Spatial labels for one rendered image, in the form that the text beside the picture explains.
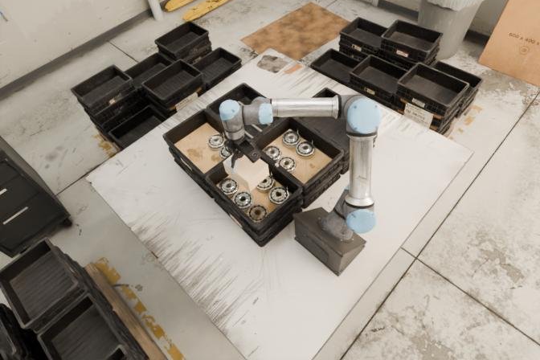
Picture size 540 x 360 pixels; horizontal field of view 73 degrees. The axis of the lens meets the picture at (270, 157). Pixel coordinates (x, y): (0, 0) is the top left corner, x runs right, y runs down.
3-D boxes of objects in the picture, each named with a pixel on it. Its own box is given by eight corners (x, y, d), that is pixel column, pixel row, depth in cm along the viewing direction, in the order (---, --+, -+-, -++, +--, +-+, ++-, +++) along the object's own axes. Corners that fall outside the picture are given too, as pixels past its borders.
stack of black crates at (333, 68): (365, 85, 326) (368, 64, 308) (345, 104, 314) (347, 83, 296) (329, 67, 345) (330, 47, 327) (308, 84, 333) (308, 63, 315)
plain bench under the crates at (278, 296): (439, 213, 259) (475, 151, 204) (288, 411, 195) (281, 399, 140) (276, 112, 335) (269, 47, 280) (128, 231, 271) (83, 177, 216)
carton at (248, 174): (269, 174, 163) (267, 164, 157) (250, 191, 158) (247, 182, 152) (244, 156, 170) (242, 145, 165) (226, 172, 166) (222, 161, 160)
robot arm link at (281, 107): (367, 90, 151) (250, 91, 153) (374, 94, 141) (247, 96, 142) (366, 117, 155) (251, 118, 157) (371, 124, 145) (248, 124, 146)
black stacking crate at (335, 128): (378, 134, 203) (382, 120, 194) (343, 165, 192) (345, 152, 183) (325, 101, 223) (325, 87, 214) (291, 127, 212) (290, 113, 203)
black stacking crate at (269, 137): (343, 165, 192) (345, 152, 183) (304, 200, 181) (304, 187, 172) (290, 128, 212) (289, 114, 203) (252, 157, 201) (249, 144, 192)
